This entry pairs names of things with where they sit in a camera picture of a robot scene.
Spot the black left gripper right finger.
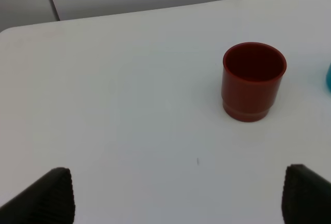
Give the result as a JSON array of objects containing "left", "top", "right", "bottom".
[{"left": 281, "top": 164, "right": 330, "bottom": 224}]

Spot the red plastic cup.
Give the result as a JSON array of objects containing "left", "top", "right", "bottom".
[{"left": 221, "top": 42, "right": 287, "bottom": 122}]

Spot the blue translucent plastic cup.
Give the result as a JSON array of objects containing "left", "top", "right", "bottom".
[{"left": 325, "top": 64, "right": 331, "bottom": 92}]

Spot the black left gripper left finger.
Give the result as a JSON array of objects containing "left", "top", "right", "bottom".
[{"left": 1, "top": 167, "right": 76, "bottom": 224}]

